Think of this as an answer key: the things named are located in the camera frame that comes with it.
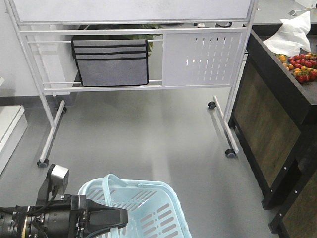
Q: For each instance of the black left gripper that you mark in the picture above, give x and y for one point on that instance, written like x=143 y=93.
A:
x=65 y=218

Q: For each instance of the light blue plastic basket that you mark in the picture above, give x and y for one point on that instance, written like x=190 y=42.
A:
x=154 y=210

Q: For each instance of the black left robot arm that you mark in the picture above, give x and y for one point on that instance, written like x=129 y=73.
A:
x=25 y=222

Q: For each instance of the white shelf unit right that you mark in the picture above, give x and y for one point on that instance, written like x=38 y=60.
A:
x=13 y=124

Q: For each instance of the grey fabric pocket organizer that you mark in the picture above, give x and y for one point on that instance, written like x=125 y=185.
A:
x=111 y=63

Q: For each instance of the white rolling whiteboard stand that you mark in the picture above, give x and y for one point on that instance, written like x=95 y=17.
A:
x=191 y=43

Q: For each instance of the dark wooden counter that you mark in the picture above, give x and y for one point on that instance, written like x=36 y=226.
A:
x=276 y=120

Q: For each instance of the pile of cherry tomatoes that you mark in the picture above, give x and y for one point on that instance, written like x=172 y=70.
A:
x=303 y=66

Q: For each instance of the white plastic bag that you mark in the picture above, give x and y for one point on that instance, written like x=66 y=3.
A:
x=291 y=37

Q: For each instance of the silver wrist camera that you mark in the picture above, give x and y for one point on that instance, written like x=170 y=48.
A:
x=56 y=182

